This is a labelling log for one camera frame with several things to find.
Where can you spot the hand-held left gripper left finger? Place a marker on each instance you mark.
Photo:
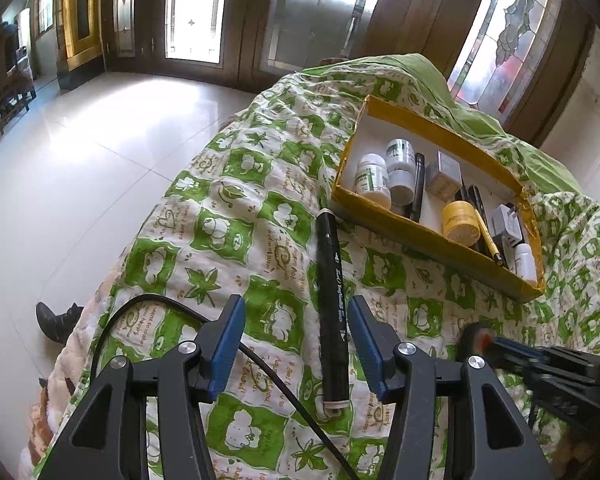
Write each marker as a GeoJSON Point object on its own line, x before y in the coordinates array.
{"type": "Point", "coordinates": [227, 340]}

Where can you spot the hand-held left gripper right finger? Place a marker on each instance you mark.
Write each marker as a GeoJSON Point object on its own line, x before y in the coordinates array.
{"type": "Point", "coordinates": [367, 345]}

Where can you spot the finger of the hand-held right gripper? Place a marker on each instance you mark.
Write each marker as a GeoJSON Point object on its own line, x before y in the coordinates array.
{"type": "Point", "coordinates": [515, 352]}

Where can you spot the large black marker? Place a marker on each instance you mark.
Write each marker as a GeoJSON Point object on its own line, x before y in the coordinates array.
{"type": "Point", "coordinates": [332, 310]}

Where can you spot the plain white bottle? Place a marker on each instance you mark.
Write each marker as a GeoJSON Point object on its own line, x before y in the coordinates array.
{"type": "Point", "coordinates": [525, 262]}

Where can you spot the yellow cardboard box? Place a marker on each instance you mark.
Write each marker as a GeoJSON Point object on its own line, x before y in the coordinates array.
{"type": "Point", "coordinates": [430, 247]}

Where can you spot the white charger plug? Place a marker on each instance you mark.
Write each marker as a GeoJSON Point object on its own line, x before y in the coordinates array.
{"type": "Point", "coordinates": [510, 225]}

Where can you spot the yellow tape roll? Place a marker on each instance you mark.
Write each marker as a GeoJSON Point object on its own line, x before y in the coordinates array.
{"type": "Point", "coordinates": [460, 225]}

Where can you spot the black pen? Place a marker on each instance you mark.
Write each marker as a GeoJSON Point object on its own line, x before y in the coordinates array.
{"type": "Point", "coordinates": [476, 205]}

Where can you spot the white bottle green label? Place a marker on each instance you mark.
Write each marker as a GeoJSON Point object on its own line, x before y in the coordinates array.
{"type": "Point", "coordinates": [372, 180]}
{"type": "Point", "coordinates": [402, 160]}

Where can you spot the short black marker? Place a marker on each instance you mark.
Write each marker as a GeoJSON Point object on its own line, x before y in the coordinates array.
{"type": "Point", "coordinates": [418, 185]}

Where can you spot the small grey carton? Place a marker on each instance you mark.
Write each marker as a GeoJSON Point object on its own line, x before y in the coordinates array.
{"type": "Point", "coordinates": [442, 175]}

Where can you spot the green and white printed blanket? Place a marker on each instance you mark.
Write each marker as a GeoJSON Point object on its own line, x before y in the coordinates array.
{"type": "Point", "coordinates": [260, 240]}

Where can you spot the black boot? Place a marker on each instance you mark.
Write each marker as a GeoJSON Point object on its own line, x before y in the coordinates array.
{"type": "Point", "coordinates": [55, 322]}

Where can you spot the beige fleece blanket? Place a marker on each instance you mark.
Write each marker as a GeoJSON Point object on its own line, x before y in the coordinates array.
{"type": "Point", "coordinates": [55, 395]}

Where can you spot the stained glass window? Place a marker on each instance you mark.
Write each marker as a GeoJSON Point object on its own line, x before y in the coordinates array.
{"type": "Point", "coordinates": [505, 35]}

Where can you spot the frosted glass side panel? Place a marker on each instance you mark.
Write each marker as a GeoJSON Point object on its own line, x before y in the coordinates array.
{"type": "Point", "coordinates": [195, 20]}

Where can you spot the frosted glass door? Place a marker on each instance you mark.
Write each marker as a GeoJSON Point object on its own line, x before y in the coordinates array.
{"type": "Point", "coordinates": [305, 25]}

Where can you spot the wooden chair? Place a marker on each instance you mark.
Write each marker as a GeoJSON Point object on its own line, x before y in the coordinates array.
{"type": "Point", "coordinates": [5, 85]}

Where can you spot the gold framed panel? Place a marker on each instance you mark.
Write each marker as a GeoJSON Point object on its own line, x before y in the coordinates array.
{"type": "Point", "coordinates": [70, 35]}

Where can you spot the narrow glass panel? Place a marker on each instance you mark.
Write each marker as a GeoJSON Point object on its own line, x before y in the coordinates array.
{"type": "Point", "coordinates": [125, 10]}

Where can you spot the bright window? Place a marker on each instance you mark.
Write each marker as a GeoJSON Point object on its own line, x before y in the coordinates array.
{"type": "Point", "coordinates": [46, 5]}

